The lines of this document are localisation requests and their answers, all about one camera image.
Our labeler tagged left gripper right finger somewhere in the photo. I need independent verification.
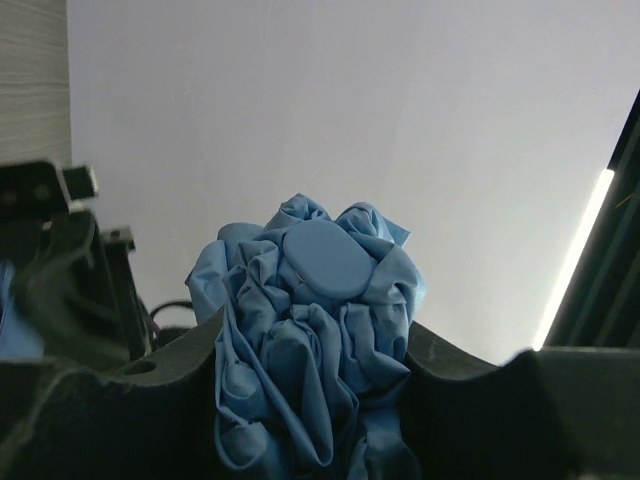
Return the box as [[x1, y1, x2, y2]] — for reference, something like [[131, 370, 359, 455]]
[[399, 323, 639, 479]]

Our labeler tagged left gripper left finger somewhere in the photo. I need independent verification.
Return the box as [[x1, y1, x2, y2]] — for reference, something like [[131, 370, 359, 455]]
[[1, 314, 225, 479]]

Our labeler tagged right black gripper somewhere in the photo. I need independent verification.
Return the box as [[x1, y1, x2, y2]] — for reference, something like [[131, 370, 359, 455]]
[[1, 159, 150, 363]]

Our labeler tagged light blue folding umbrella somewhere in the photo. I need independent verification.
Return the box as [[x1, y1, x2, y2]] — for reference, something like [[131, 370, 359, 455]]
[[186, 194, 425, 479]]

